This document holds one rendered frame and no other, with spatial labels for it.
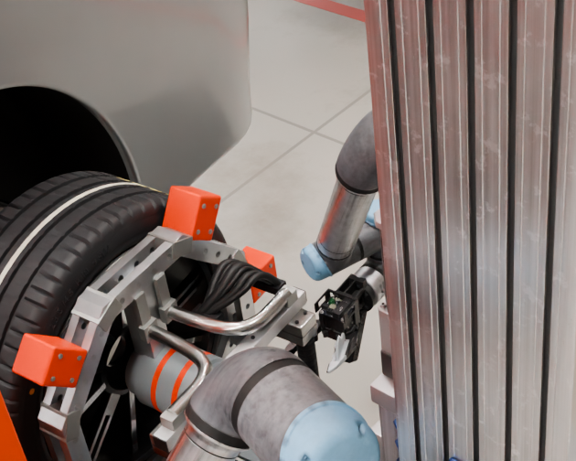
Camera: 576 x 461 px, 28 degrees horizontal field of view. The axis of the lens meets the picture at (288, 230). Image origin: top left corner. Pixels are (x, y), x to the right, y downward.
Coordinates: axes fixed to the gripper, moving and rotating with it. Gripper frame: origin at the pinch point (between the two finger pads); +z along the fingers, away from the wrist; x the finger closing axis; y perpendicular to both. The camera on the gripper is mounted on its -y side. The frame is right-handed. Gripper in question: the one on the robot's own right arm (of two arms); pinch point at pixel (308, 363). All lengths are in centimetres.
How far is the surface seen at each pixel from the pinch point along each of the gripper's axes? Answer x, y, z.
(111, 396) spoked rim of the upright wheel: -31.0, -2.5, 24.0
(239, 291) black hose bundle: -9.4, 19.4, 5.6
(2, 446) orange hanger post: -14, 29, 59
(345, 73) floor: -130, -83, -209
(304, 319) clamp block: 0.6, 12.0, 0.1
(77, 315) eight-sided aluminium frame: -25.2, 27.1, 30.3
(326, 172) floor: -100, -83, -148
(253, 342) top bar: -2.2, 15.0, 11.9
